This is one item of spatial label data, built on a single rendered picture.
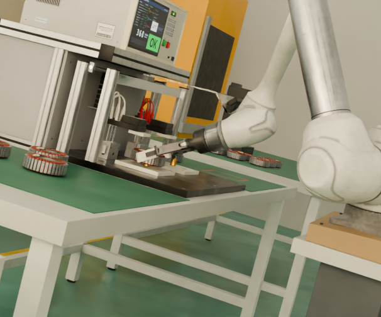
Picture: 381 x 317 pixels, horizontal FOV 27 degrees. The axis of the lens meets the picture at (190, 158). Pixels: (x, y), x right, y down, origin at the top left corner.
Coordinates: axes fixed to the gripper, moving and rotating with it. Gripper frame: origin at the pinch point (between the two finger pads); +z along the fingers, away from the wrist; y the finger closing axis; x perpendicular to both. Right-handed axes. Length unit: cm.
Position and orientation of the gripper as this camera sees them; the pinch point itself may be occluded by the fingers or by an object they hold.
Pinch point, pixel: (149, 156)
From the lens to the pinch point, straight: 249.3
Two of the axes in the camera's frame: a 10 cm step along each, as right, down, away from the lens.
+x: -2.4, -9.7, 0.9
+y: 3.3, 0.1, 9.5
